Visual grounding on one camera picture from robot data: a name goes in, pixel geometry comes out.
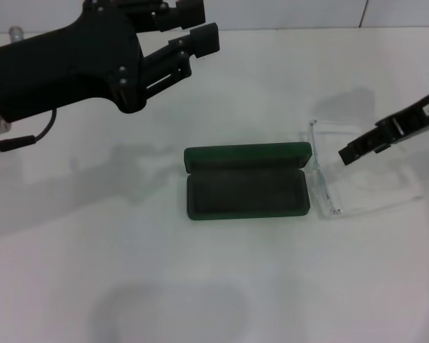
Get clear plastic glasses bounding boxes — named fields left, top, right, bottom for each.
left=299, top=119, right=425, bottom=221

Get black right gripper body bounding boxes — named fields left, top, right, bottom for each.
left=374, top=86, right=429, bottom=154

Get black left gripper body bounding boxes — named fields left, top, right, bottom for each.
left=0, top=0, right=147, bottom=124

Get green glasses case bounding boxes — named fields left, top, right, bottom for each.
left=183, top=141, right=312, bottom=222

